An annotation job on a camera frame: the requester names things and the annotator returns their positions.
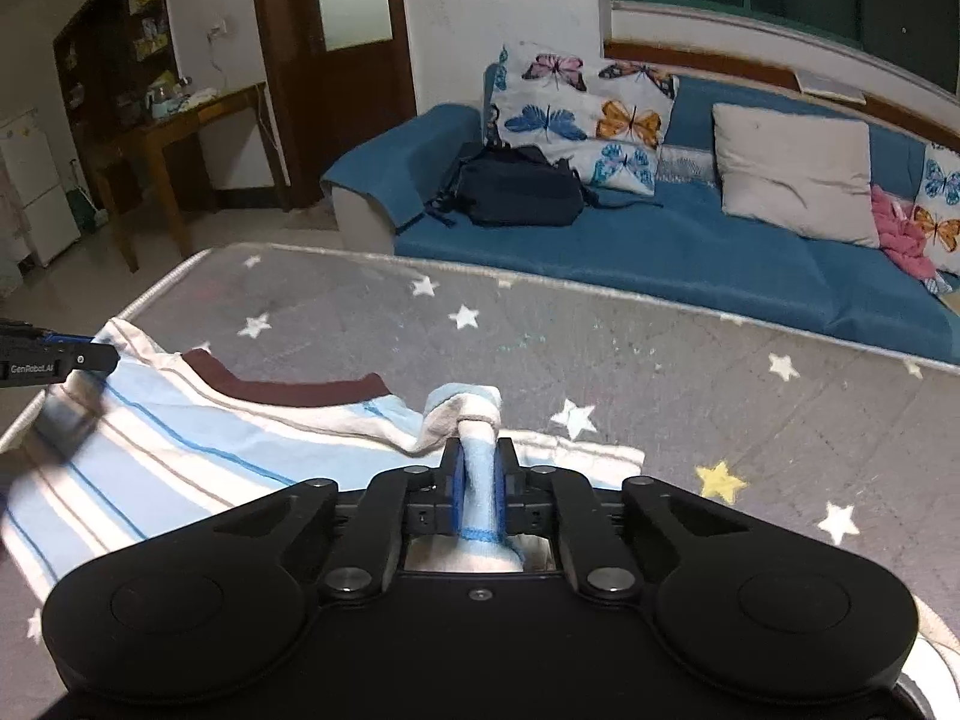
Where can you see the black backpack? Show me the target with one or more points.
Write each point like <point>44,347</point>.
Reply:
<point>500,186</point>

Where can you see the butterfly pillow left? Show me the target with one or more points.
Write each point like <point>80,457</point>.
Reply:
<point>606,119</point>

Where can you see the grey star tablecloth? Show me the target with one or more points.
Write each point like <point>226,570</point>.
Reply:
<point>827,439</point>

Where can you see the blue sofa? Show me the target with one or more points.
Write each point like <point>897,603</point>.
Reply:
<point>679,246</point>

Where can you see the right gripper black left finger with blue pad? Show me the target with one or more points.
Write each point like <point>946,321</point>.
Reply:
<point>413,502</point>

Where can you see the beige pillow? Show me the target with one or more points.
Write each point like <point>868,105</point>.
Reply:
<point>805,173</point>

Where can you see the butterfly pillow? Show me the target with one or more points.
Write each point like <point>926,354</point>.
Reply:
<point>606,119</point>
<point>936,210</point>

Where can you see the blue striped shirt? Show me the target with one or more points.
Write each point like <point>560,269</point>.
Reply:
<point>169,439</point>

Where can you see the pink cloth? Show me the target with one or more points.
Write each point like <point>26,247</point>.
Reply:
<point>899,238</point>

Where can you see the brown wooden door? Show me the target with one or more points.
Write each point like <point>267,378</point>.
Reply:
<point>338,74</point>

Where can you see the book on window sill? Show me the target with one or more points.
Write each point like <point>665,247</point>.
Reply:
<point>812,84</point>

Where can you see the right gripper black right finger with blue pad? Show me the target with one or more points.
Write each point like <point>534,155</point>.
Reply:
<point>549,514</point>

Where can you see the dark wooden shelf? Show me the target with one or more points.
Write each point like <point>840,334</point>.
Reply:
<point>111,53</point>

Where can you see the butterfly pillow right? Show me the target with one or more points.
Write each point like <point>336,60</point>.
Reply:
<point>936,210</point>

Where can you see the white refrigerator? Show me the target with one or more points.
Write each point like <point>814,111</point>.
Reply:
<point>50,226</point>

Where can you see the wooden desk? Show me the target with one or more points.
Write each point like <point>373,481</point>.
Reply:
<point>149,143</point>

